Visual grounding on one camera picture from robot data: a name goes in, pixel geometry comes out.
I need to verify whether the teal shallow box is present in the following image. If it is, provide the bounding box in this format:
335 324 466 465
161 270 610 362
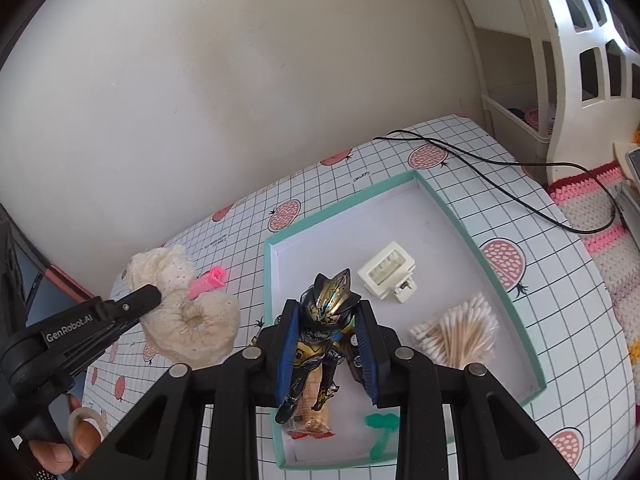
265 171 547 469

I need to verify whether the person left hand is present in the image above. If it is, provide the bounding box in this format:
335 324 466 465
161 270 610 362
27 393 109 476

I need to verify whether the pink crochet blanket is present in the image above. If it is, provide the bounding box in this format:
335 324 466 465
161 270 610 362
546 159 640 376

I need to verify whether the pink bed frame edge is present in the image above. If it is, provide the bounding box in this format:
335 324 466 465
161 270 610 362
44 264 94 302

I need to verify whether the white bed frame shelf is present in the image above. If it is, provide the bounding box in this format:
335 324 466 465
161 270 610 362
454 0 639 184

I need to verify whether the cream lace scrunchie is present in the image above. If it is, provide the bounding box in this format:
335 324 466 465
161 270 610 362
126 245 241 370

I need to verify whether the wafer biscuit packet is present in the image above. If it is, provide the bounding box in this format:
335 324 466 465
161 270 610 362
284 367 334 440

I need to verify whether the black gold action figure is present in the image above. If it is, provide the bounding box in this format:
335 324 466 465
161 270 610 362
276 269 361 425

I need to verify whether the black cable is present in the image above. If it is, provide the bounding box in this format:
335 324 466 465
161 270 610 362
372 129 622 235

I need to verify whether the pink hair comb clip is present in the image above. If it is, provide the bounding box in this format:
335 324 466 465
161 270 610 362
188 266 227 300

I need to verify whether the cotton swabs bag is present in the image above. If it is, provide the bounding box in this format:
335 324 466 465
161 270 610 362
409 294 500 370

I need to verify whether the pomegranate grid bed sheet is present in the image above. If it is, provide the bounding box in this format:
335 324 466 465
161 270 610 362
74 112 640 480

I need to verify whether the cream plastic hair claw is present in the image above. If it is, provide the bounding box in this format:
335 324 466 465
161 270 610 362
358 242 416 304

